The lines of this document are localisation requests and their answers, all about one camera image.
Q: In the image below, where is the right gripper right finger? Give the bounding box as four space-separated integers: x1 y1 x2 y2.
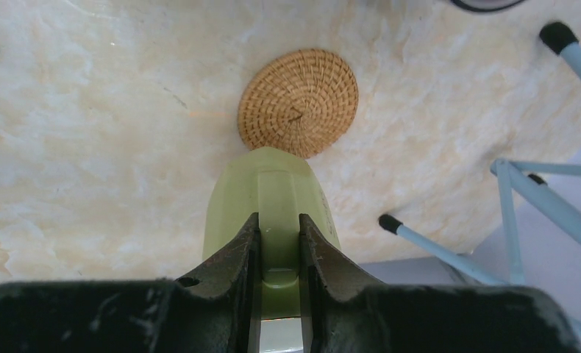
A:
299 214 581 352

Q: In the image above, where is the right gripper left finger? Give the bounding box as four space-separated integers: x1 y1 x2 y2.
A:
0 214 261 352

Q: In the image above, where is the green mug back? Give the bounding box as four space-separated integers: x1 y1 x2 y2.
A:
202 146 342 353

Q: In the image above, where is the light tan coaster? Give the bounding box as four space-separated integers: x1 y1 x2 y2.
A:
237 49 359 159

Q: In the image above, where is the white strawberry tray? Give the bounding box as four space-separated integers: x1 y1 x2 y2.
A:
448 0 526 13

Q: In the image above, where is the light blue music stand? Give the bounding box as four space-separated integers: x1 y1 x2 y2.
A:
378 21 581 352

